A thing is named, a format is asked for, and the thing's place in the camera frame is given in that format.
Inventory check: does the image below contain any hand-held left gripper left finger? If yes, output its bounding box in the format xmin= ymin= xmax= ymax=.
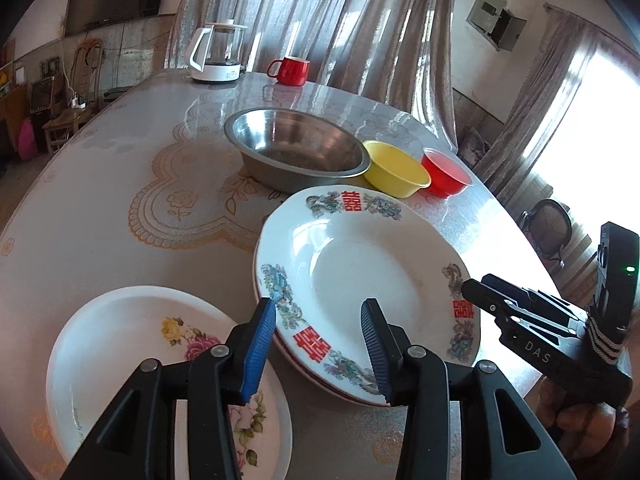
xmin=60 ymin=298 xmax=278 ymax=480

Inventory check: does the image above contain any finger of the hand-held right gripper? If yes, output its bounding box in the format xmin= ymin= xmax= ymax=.
xmin=461 ymin=279 xmax=586 ymax=337
xmin=482 ymin=273 xmax=589 ymax=320

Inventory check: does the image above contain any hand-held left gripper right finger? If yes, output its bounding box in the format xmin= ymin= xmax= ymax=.
xmin=360 ymin=297 xmax=576 ymax=480

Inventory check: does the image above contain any white plate with red print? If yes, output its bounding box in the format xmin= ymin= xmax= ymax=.
xmin=253 ymin=186 xmax=482 ymax=407

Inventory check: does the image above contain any white floral plate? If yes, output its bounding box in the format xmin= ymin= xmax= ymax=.
xmin=46 ymin=286 xmax=293 ymax=480

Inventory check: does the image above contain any red plastic bowl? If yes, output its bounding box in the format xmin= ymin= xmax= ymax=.
xmin=421 ymin=147 xmax=473 ymax=199

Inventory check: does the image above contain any steel basin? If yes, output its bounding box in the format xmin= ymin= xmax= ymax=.
xmin=224 ymin=108 xmax=372 ymax=194

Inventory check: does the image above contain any person's right hand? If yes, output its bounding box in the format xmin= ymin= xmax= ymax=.
xmin=537 ymin=375 xmax=632 ymax=459

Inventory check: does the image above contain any red rimmed plate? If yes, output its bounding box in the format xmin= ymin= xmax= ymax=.
xmin=254 ymin=285 xmax=387 ymax=407

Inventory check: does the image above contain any round back chair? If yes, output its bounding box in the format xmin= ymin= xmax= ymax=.
xmin=520 ymin=199 xmax=574 ymax=267

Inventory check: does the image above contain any bright window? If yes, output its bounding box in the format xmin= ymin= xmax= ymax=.
xmin=530 ymin=50 xmax=640 ymax=243

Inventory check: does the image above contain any yellow plastic bowl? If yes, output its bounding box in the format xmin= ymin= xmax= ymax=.
xmin=362 ymin=140 xmax=432 ymax=199

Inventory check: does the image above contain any grey side curtain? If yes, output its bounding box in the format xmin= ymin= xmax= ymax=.
xmin=472 ymin=10 xmax=607 ymax=211

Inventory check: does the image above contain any lace pattern tablecloth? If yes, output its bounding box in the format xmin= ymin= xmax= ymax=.
xmin=0 ymin=70 xmax=568 ymax=480

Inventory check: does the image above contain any red mug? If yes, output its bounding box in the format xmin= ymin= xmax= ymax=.
xmin=266 ymin=56 xmax=311 ymax=87

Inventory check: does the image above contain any white glass kettle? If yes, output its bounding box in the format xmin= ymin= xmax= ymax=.
xmin=186 ymin=19 xmax=249 ymax=84

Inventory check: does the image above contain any wooden chair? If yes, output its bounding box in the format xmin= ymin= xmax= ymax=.
xmin=42 ymin=40 xmax=106 ymax=154

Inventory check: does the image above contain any pink bag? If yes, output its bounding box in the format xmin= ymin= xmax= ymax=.
xmin=17 ymin=119 xmax=39 ymax=162

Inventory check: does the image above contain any grey striped curtain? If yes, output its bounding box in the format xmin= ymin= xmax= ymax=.
xmin=165 ymin=0 xmax=463 ymax=153

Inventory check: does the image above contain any small old monitor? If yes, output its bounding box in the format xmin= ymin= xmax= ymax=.
xmin=30 ymin=77 xmax=56 ymax=114

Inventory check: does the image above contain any wooden cabinet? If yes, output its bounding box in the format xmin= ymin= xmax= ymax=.
xmin=0 ymin=85 xmax=32 ymax=161

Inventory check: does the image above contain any black white striped strap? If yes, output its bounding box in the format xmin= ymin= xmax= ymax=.
xmin=584 ymin=314 xmax=627 ymax=362

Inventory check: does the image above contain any wall electrical box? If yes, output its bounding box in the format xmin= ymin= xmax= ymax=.
xmin=466 ymin=0 xmax=528 ymax=53

